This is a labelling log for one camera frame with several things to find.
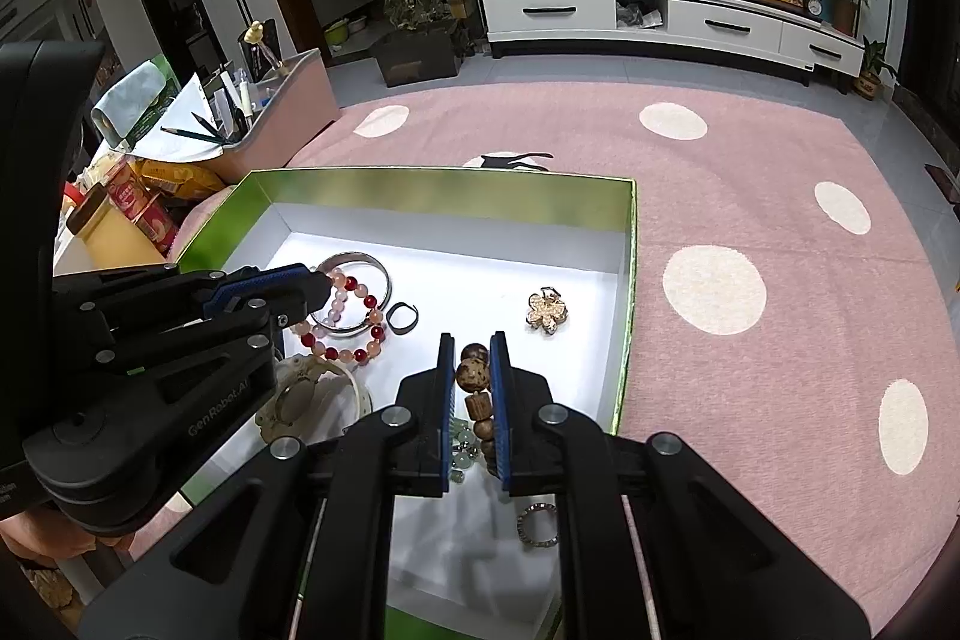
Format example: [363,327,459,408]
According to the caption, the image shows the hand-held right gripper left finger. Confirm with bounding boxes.
[79,332,458,640]

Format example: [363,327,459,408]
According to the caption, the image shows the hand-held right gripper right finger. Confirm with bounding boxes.
[488,330,865,640]

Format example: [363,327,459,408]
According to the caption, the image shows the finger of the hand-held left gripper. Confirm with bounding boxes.
[75,308,290,380]
[51,262,335,330]

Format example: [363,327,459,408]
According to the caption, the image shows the brown wooden bead bracelet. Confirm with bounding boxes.
[457,342,500,480]

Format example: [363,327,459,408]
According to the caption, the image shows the green jade bead bracelet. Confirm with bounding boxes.
[448,415,483,486]

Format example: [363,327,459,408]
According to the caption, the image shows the metal bangle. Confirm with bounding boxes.
[313,251,393,334]

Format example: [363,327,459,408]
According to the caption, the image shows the red bead bracelet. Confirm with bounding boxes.
[291,293,389,369]

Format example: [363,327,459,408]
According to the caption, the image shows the gold flower hair clip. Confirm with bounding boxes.
[524,285,570,336]

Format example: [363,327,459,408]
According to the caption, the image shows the green cardboard box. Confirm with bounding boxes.
[166,166,639,640]

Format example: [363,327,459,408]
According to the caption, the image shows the person's left hand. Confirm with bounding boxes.
[0,508,136,563]

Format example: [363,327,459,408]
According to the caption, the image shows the white bangle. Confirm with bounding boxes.
[281,355,374,420]

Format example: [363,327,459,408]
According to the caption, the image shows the beige carved pendant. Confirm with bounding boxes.
[254,377,317,445]

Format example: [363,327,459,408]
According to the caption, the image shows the yellow container with black lid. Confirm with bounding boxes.
[65,187,168,273]

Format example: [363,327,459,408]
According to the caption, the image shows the yellow snack packet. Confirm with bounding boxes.
[130,155,227,200]

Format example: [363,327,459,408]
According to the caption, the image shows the dark pencil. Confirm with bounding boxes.
[190,111,228,144]
[159,125,227,146]

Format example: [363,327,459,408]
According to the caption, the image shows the white paper sheet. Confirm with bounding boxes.
[133,71,242,163]

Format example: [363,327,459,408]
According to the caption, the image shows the pink desk organizer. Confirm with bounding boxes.
[223,47,343,178]

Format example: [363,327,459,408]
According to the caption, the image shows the green pack with grey cloth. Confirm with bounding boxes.
[91,54,182,151]

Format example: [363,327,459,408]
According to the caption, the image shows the yellow figurine on stick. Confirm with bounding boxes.
[243,18,286,80]

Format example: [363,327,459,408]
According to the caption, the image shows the leafy plants in planter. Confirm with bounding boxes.
[372,0,478,88]

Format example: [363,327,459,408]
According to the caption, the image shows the white television cabinet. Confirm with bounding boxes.
[478,0,868,88]

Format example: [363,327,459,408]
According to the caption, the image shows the small potted plant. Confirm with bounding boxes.
[854,35,899,102]

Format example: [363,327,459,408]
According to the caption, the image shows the silver beaded ring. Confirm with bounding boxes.
[515,502,562,553]

